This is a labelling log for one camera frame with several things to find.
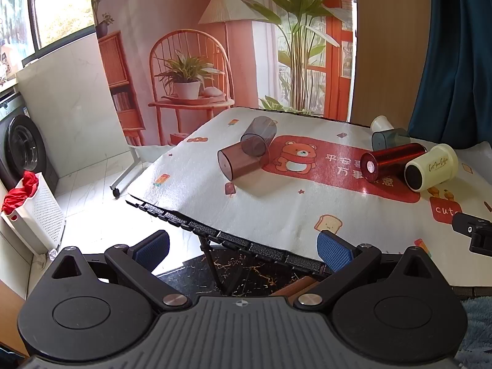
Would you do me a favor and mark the white laundry basket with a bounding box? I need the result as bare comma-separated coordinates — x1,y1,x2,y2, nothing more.
0,180,66,256

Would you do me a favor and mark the red cloth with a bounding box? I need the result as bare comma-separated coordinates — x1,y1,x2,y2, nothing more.
2,171,39,214

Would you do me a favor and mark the cream cup with black inside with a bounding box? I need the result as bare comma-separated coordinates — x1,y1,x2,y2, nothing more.
404,144,459,193

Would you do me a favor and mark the brown transparent cup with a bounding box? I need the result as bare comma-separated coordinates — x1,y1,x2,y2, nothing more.
217,141,270,181

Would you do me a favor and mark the grey transparent cup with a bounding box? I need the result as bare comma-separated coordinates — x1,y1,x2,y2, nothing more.
240,116,278,155

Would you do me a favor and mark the blue fluffy rug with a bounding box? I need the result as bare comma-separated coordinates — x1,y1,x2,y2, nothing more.
454,296,492,369

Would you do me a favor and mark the teal transparent cup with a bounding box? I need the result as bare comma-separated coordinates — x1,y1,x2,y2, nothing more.
371,128,411,152

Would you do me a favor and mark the white wheeled stand leg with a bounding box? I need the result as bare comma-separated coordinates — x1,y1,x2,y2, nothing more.
110,145,141,200

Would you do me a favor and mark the bear printed table mat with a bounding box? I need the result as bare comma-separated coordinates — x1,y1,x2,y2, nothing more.
127,107,492,289

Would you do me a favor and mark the red metallic cup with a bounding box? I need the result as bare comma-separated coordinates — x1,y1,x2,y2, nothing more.
360,142,427,184

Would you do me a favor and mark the grey washing machine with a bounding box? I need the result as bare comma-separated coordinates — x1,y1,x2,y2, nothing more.
0,90,49,193

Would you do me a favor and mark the black folding table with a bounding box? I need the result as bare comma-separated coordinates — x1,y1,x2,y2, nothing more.
125,105,492,299

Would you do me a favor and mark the small white cup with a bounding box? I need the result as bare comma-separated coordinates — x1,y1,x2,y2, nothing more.
370,115,397,133

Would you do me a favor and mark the dark blue curtain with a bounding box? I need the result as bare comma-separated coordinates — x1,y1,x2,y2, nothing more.
407,0,492,151

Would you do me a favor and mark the wooden board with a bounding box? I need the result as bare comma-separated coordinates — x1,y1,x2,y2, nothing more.
0,280,30,359

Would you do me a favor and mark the brown wooden handle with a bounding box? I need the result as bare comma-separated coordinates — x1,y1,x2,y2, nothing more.
269,276,320,301

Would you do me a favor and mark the window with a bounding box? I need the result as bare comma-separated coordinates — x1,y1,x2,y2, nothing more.
0,0,95,67

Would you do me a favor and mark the printed room backdrop cloth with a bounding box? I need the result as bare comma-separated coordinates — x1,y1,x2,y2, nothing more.
89,0,359,147

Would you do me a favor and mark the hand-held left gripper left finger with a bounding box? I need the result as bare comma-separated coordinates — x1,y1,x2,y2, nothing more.
50,230,192,312

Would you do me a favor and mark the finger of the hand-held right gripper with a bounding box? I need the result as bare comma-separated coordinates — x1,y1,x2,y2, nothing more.
451,211,492,256

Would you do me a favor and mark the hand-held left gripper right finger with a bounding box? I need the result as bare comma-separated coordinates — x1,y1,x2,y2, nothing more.
294,230,439,311

